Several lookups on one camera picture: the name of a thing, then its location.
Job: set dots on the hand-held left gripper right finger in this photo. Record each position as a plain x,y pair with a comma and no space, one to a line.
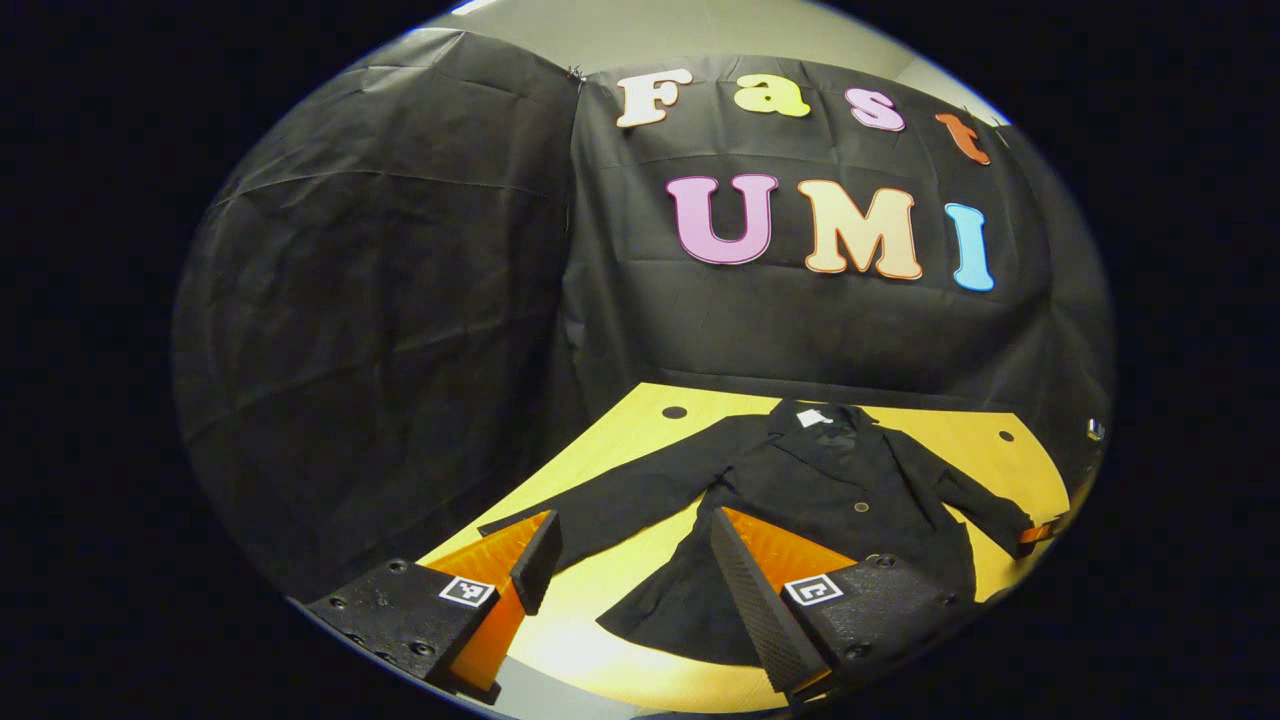
755,610

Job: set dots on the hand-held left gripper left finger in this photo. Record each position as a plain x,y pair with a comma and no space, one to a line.
538,560

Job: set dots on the black backdrop cloth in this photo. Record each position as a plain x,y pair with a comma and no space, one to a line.
400,300

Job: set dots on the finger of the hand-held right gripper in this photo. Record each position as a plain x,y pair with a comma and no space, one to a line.
1040,533

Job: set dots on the black coat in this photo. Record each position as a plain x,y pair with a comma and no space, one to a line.
830,490

